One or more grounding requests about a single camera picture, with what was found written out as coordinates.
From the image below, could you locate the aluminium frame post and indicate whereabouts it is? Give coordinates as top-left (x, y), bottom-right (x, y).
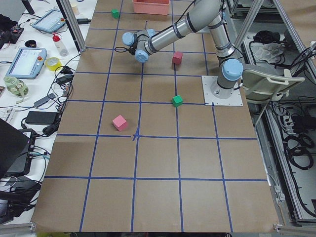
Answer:
top-left (56, 0), bottom-right (86, 52)

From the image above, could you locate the pink cube near centre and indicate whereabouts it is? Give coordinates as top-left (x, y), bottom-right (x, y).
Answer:
top-left (172, 51), bottom-right (183, 65)

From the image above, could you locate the red cap squeeze bottle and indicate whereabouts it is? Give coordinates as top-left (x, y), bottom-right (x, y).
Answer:
top-left (52, 34), bottom-right (69, 57)

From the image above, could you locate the pink plastic bin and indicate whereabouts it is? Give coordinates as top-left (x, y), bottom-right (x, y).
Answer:
top-left (132, 0), bottom-right (170, 15)

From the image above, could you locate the far teach pendant tablet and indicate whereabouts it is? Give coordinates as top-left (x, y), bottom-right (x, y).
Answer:
top-left (32, 9), bottom-right (66, 33)

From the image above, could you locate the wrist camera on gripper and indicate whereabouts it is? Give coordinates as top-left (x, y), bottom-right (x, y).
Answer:
top-left (128, 47), bottom-right (136, 56)

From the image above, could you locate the paper cup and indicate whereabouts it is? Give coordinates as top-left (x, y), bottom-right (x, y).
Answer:
top-left (71, 2), bottom-right (80, 15)

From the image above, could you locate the teach pendant tablet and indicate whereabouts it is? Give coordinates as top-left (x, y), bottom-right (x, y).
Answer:
top-left (32, 9), bottom-right (66, 33)
top-left (6, 47), bottom-right (47, 79)

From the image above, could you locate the near teach pendant tablet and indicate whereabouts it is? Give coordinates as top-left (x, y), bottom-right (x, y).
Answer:
top-left (6, 47), bottom-right (47, 79)

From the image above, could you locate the yellow tape roll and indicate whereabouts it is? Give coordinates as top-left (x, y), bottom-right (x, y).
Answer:
top-left (45, 57), bottom-right (63, 72)

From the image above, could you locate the green cube far corner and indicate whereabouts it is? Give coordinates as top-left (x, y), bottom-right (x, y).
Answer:
top-left (111, 8), bottom-right (120, 19)

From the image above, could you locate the green cube near base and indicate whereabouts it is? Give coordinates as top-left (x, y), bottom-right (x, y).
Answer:
top-left (172, 95), bottom-right (183, 108)

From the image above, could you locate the pink cube near edge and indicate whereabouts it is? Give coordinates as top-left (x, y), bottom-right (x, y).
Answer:
top-left (112, 115), bottom-right (128, 131)

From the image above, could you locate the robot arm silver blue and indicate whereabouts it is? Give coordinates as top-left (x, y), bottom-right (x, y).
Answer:
top-left (122, 0), bottom-right (244, 90)

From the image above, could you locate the black power adapter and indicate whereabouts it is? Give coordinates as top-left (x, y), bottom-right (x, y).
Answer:
top-left (25, 111), bottom-right (57, 125)

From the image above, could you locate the grey office chair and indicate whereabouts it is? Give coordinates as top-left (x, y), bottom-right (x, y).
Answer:
top-left (242, 63), bottom-right (305, 104)

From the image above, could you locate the small black power brick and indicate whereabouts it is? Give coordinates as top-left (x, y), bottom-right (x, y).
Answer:
top-left (77, 18), bottom-right (91, 25)

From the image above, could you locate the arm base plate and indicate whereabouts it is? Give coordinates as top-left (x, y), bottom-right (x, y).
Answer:
top-left (201, 76), bottom-right (243, 106)

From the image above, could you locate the black laptop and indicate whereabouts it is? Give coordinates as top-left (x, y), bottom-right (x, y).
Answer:
top-left (0, 119), bottom-right (35, 178)

